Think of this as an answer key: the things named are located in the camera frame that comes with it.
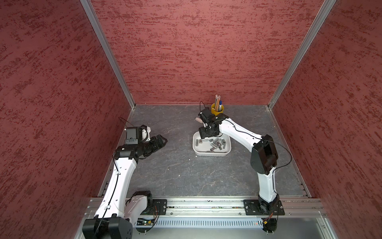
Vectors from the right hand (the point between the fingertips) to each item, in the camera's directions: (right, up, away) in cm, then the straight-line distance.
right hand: (206, 136), depth 91 cm
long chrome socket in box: (-6, -5, +7) cm, 10 cm away
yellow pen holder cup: (+6, +17, +13) cm, 22 cm away
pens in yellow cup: (+10, +22, +15) cm, 28 cm away
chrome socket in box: (+6, -7, +7) cm, 11 cm away
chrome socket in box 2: (+9, -6, +6) cm, 12 cm away
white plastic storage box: (-1, -9, +4) cm, 10 cm away
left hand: (-25, -4, -14) cm, 29 cm away
